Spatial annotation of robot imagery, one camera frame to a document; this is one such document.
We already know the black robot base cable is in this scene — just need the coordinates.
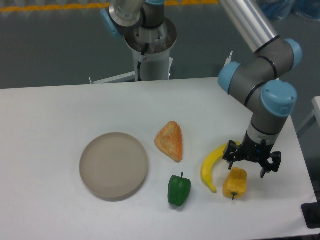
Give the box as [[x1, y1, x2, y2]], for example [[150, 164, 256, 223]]
[[136, 42, 150, 82]]

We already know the yellow floor marking tape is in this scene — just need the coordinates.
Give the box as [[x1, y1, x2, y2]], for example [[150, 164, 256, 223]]
[[0, 0, 221, 13]]

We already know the orange toy bread slice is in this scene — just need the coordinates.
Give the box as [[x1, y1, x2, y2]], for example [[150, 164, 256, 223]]
[[154, 121, 183, 163]]

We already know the black device at table edge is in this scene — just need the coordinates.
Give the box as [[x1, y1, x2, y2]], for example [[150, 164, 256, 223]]
[[301, 202, 320, 229]]

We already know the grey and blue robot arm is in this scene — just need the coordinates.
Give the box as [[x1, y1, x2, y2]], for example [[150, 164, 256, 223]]
[[100, 0, 303, 176]]

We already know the white furniture at right edge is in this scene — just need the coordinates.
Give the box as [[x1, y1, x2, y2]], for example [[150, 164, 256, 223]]
[[296, 96, 320, 138]]

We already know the yellow toy bell pepper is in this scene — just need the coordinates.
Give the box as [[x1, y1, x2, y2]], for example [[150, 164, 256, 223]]
[[222, 167, 248, 200]]

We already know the yellow toy banana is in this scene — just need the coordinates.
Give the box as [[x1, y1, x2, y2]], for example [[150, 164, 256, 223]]
[[200, 143, 227, 193]]

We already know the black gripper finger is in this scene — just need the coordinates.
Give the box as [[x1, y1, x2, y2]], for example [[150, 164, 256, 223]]
[[259, 151, 282, 178], [222, 140, 242, 170]]

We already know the green toy bell pepper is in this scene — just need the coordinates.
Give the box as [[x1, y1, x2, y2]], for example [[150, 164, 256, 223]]
[[167, 172, 192, 207]]

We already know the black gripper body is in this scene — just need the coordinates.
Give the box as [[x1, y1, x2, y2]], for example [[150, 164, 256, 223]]
[[237, 133, 274, 167]]

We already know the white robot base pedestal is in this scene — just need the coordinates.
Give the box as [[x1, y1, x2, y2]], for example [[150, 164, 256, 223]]
[[92, 18, 177, 84]]

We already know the beige round plate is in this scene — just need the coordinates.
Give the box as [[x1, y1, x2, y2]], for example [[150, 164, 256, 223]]
[[79, 132, 149, 202]]

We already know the white table frame bracket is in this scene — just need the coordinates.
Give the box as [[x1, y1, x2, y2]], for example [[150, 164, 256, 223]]
[[224, 51, 233, 67]]

